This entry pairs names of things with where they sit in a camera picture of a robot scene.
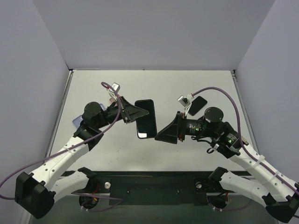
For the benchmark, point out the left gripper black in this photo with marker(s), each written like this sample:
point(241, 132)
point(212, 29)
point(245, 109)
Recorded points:
point(124, 110)

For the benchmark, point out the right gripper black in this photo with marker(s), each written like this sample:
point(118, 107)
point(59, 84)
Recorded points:
point(178, 127)

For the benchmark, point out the small black phone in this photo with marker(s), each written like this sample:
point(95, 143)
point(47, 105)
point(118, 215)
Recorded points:
point(146, 126)

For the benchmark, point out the blue phone case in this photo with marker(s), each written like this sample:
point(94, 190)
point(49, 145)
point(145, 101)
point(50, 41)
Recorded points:
point(77, 121)

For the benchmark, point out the lilac phone case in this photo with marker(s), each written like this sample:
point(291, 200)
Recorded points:
point(102, 107)

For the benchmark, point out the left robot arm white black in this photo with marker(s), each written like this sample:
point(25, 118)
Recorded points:
point(38, 191)

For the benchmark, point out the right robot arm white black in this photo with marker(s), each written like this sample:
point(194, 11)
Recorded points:
point(277, 193)

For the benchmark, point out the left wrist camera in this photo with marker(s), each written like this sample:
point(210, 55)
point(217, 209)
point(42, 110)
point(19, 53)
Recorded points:
point(113, 91)

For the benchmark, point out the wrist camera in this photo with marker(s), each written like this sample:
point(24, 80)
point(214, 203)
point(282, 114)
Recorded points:
point(186, 102)
point(113, 91)

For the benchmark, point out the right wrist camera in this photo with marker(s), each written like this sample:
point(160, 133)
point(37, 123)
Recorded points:
point(186, 102)

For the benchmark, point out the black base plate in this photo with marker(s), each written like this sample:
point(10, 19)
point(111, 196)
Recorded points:
point(154, 188)

